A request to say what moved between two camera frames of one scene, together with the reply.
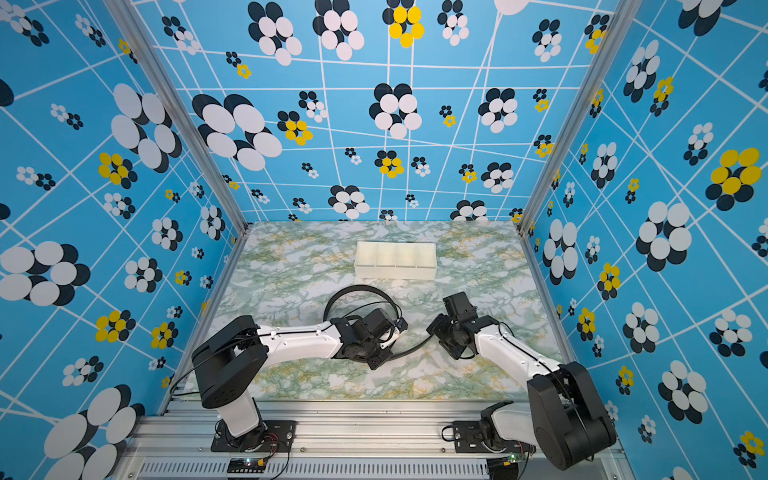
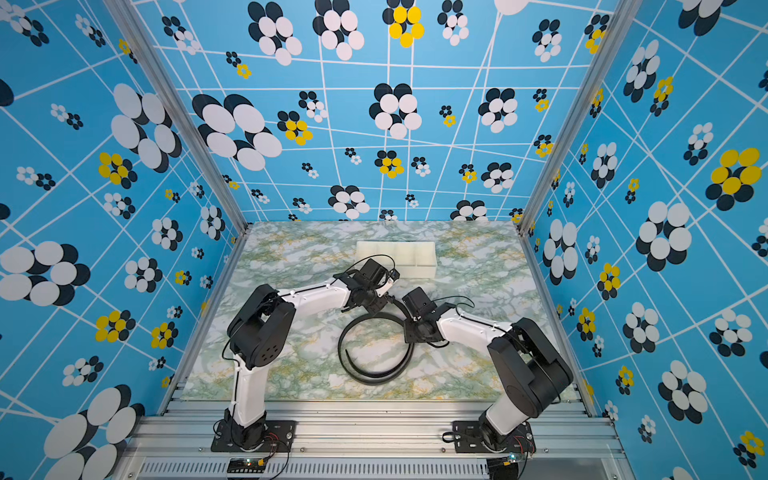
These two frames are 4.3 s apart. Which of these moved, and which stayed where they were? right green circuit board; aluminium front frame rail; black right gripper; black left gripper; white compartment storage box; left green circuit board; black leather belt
Moved: black right gripper; black leather belt; black left gripper
Stayed: left green circuit board; right green circuit board; white compartment storage box; aluminium front frame rail
